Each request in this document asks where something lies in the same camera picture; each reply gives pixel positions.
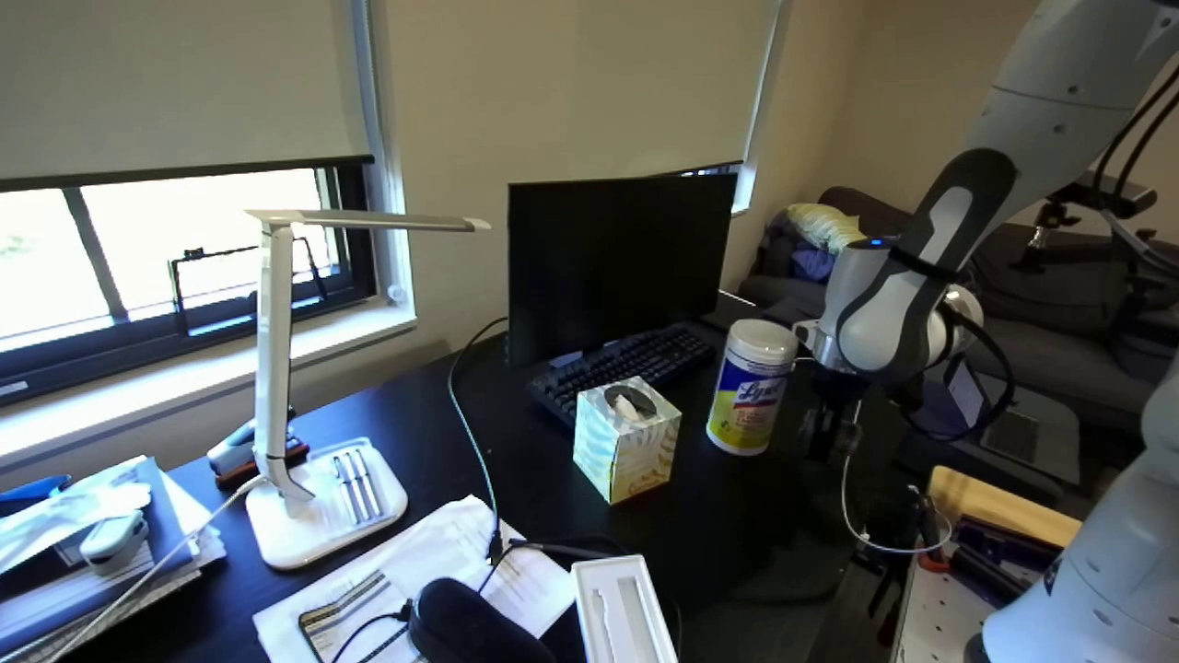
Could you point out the white disinfectant wipes canister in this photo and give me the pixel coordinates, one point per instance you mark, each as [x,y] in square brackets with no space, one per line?
[750,386]

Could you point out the dark grey sofa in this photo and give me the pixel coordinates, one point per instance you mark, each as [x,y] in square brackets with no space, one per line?
[1080,317]

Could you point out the black eyeglass case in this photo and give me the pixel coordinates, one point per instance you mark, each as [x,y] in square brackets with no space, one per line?
[454,624]

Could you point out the red black stapler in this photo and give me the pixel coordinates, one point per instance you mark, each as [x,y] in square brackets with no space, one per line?
[235,456]

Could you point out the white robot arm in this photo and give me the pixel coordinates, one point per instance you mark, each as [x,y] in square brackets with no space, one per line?
[1062,94]

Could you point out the stack of books and papers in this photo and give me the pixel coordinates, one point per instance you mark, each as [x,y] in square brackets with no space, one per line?
[71,553]

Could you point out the black computer monitor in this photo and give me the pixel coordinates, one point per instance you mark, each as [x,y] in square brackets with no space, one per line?
[608,261]

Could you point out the black keyboard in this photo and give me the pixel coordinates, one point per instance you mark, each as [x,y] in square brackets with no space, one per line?
[651,355]

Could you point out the wooden board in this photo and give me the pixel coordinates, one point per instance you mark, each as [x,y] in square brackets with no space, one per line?
[970,500]

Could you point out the white styrofoam tray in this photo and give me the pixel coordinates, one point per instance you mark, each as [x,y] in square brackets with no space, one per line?
[620,613]

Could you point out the white paper sheets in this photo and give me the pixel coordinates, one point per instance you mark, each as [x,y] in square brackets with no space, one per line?
[359,610]

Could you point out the yellow white pillow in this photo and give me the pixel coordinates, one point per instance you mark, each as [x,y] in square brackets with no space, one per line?
[822,226]

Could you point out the yellow patterned tissue box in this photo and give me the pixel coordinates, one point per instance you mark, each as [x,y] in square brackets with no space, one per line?
[624,439]

